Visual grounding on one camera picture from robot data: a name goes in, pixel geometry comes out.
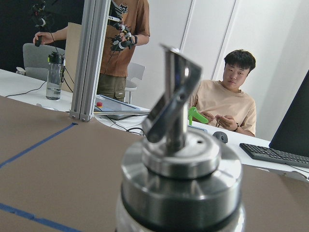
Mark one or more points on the white stool chair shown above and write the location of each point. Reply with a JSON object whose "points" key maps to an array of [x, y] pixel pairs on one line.
{"points": [[134, 70]]}

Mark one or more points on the teach pendant tablet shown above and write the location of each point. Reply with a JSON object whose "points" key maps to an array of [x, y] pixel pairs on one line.
{"points": [[105, 106]]}

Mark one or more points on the seated person beige shirt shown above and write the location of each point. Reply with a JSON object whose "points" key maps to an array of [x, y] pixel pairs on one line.
{"points": [[223, 103]]}

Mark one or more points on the black computer monitor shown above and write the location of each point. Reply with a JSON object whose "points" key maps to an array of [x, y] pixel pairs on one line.
{"points": [[292, 134]]}

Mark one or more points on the black keyboard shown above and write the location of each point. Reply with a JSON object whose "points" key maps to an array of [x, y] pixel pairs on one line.
{"points": [[271, 155]]}

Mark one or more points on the clear water bottle black lid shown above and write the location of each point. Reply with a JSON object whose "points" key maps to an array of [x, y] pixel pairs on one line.
{"points": [[56, 67]]}

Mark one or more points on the aluminium frame post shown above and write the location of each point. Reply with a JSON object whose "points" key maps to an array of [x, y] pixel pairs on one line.
{"points": [[94, 23]]}

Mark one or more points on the grey office chair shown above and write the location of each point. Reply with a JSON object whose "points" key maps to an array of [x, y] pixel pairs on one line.
{"points": [[36, 59]]}

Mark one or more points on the black computer mouse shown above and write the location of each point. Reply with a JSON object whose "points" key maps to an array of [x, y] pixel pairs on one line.
{"points": [[221, 136]]}

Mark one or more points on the standing person brown shirt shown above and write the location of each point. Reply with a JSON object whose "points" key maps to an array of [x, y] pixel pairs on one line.
{"points": [[121, 38]]}

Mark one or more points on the green grabber tool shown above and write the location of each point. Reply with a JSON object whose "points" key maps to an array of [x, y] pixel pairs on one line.
{"points": [[193, 113]]}

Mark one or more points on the glass sauce bottle steel spout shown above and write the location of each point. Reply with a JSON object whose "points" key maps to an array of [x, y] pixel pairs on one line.
{"points": [[179, 179]]}

